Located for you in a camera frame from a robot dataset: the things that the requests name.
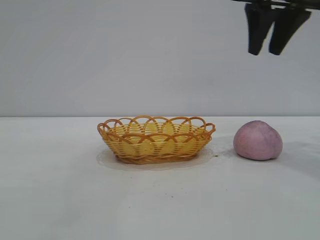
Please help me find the yellow woven basket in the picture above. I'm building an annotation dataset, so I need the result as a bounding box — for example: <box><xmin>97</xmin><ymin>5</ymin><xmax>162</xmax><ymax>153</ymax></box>
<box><xmin>96</xmin><ymin>115</ymin><xmax>216</xmax><ymax>165</ymax></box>

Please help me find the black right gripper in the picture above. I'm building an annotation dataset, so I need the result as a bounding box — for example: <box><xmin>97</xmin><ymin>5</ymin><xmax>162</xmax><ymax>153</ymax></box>
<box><xmin>231</xmin><ymin>0</ymin><xmax>320</xmax><ymax>56</ymax></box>

